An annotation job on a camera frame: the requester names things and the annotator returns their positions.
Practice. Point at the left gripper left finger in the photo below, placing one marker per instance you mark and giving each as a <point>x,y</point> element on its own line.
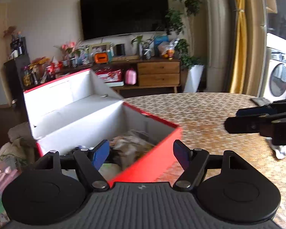
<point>87,165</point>

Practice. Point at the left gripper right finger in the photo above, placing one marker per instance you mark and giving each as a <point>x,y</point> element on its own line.
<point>193,162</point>

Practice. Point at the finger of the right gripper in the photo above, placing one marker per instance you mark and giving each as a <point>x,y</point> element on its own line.
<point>255,110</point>
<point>242,124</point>

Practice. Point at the silver foil snack bag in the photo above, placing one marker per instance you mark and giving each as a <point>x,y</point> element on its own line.
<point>127,148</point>

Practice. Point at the dark grey cloth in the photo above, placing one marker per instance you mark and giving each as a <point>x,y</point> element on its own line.
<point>260,101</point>

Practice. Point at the yellow curtain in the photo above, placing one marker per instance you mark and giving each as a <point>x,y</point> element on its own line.
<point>239,69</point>

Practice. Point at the red storage box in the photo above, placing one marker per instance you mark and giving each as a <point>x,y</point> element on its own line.
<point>80,109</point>

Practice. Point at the white washing machine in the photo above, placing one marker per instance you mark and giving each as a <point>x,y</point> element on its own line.
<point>273,86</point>

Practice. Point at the white plant pot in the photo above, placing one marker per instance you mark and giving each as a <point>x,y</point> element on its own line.
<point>193,79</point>

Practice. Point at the red gift box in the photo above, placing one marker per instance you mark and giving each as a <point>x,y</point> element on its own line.
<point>109,75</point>

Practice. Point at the wooden tv cabinet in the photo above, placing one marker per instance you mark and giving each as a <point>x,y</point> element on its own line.
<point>152,73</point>

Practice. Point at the pink small case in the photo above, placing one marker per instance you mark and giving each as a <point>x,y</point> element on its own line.
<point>130,77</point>

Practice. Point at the plastic bag of fruit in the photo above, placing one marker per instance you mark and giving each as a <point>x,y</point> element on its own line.
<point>167,49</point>

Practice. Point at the black speaker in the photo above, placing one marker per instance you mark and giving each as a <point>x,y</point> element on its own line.
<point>120,49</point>

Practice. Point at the green potted tree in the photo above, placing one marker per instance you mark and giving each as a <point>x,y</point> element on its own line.
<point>180,21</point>

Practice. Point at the black television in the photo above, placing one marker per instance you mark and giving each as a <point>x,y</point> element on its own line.
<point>104,18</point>

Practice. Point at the picture frame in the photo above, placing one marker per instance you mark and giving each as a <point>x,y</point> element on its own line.
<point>101,47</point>

